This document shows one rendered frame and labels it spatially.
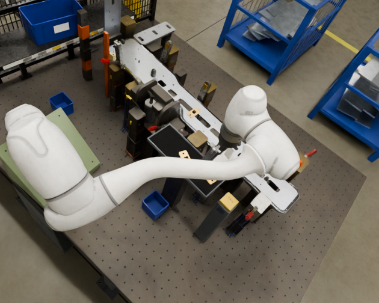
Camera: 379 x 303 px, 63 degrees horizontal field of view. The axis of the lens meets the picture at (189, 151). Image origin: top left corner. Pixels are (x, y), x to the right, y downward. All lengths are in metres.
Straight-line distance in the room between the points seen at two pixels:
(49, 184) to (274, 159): 0.59
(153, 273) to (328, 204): 1.17
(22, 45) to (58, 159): 1.23
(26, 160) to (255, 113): 0.62
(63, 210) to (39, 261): 1.54
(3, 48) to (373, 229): 3.11
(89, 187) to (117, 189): 0.07
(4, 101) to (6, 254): 1.01
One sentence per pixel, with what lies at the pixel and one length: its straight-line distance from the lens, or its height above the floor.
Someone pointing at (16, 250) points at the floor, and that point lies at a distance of 2.47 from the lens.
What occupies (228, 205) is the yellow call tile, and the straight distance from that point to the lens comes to 1.31.
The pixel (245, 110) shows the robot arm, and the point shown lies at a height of 1.66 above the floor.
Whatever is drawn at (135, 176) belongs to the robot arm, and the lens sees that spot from 0.89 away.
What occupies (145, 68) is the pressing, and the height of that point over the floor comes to 1.00.
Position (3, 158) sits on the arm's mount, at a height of 0.95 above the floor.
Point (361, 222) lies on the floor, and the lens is 3.23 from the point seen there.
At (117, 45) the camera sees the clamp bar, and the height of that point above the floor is 1.21.
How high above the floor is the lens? 2.30
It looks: 56 degrees down
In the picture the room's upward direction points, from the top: 22 degrees clockwise
